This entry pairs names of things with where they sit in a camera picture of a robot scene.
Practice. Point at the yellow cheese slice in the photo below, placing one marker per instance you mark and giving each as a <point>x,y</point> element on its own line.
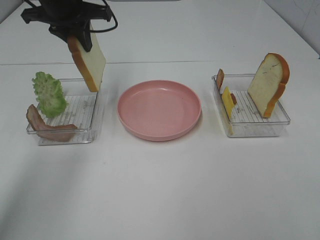
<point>228,104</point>

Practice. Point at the clear plastic tray left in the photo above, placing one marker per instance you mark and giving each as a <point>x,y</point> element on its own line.
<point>85,110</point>

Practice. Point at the clear plastic tray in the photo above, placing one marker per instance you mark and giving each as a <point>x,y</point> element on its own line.
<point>245,120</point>
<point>85,110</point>

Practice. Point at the clear plastic tray right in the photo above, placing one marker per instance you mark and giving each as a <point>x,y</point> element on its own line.
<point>245,120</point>

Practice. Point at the bread slice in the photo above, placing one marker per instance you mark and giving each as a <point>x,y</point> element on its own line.
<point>90,64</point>
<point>269,83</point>

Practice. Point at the green lettuce leaf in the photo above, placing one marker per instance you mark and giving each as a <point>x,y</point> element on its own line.
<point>49,94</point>

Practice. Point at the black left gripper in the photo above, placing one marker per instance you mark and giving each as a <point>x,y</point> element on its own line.
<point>69,17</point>

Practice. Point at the pink round plate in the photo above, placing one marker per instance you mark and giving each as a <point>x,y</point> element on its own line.
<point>159,110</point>

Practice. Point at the bacon strip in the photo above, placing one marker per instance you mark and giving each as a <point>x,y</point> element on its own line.
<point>59,133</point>
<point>219,81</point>

